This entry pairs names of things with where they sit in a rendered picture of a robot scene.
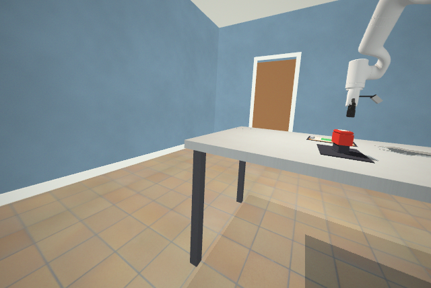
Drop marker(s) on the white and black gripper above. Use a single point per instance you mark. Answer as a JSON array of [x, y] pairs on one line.
[[352, 99]]

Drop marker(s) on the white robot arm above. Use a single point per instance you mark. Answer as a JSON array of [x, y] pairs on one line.
[[384, 18]]

